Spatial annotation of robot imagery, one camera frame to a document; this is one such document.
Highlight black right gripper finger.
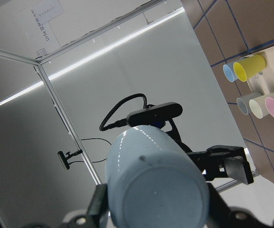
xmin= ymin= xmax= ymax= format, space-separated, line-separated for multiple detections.
xmin=63 ymin=184 xmax=108 ymax=228

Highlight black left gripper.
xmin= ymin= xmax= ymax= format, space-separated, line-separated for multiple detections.
xmin=167 ymin=119 xmax=269 ymax=228

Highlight pale blue plastic cup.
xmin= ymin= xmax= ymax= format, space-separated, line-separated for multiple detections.
xmin=105 ymin=125 xmax=209 ymax=228

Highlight grey plastic cup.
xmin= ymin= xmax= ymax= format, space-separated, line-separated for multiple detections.
xmin=236 ymin=92 xmax=263 ymax=115

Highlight pale green cup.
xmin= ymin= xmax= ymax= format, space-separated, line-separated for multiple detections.
xmin=249 ymin=94 xmax=270 ymax=119

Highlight light blue cup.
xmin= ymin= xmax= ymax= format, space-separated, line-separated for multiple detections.
xmin=223 ymin=62 xmax=238 ymax=82

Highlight yellow plastic cup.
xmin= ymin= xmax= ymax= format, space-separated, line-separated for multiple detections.
xmin=233 ymin=54 xmax=266 ymax=82

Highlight cream plastic tray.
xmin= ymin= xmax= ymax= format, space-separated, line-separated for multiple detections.
xmin=246 ymin=46 xmax=274 ymax=95

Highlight black overhead camera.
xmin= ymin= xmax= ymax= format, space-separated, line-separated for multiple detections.
xmin=57 ymin=150 xmax=83 ymax=170

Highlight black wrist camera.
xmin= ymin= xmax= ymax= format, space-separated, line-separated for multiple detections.
xmin=126 ymin=102 xmax=183 ymax=127

